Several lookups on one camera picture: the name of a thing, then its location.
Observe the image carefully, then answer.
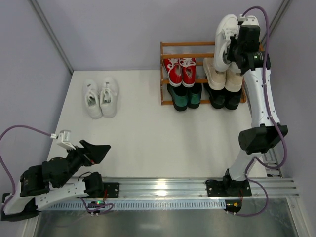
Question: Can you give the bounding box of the small white sneaker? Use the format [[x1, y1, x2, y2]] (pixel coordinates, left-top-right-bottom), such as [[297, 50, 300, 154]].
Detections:
[[213, 14, 238, 72]]

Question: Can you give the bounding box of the black loafer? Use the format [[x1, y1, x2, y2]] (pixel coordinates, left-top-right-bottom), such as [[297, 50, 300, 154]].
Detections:
[[224, 89, 242, 110], [203, 83, 226, 109]]

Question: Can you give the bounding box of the large white sneaker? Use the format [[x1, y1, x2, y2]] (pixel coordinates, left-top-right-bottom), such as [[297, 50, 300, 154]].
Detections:
[[82, 79, 103, 119], [100, 77, 119, 118]]

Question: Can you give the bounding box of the red canvas sneaker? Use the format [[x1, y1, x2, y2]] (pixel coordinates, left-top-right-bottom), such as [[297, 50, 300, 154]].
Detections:
[[163, 58, 182, 87], [179, 58, 196, 88]]

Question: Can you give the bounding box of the green loafer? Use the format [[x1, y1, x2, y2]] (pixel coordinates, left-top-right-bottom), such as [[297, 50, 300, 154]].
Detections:
[[187, 83, 202, 109], [167, 84, 188, 112]]

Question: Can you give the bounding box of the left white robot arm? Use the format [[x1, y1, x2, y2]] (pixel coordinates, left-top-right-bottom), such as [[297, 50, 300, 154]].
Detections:
[[0, 140, 111, 222]]

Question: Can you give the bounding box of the wooden shoe shelf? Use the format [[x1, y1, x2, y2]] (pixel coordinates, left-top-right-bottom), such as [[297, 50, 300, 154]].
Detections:
[[159, 41, 265, 106]]

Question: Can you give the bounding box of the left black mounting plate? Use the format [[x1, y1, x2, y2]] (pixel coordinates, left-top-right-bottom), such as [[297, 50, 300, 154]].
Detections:
[[103, 182, 120, 198]]

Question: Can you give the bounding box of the black mounting plate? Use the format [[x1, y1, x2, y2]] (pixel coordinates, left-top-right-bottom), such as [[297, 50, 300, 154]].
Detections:
[[205, 180, 252, 197], [103, 182, 120, 198]]

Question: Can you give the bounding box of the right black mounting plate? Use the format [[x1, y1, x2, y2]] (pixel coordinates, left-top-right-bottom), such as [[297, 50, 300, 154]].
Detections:
[[205, 180, 252, 197]]

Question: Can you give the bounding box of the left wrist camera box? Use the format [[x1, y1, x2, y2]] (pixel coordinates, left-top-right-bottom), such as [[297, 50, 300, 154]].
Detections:
[[57, 130, 75, 151]]

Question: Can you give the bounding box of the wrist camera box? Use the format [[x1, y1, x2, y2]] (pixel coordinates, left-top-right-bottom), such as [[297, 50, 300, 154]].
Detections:
[[237, 14, 259, 26], [57, 130, 75, 151]]

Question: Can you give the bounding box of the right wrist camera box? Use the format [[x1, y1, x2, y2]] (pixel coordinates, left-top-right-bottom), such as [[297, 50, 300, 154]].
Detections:
[[237, 14, 259, 26]]

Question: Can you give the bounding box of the perforated cable duct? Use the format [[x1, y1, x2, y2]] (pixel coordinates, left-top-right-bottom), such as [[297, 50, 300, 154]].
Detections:
[[47, 199, 226, 211]]

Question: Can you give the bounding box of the aluminium rail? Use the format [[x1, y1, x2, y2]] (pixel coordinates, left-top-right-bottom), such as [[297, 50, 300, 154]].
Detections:
[[103, 177, 299, 199]]

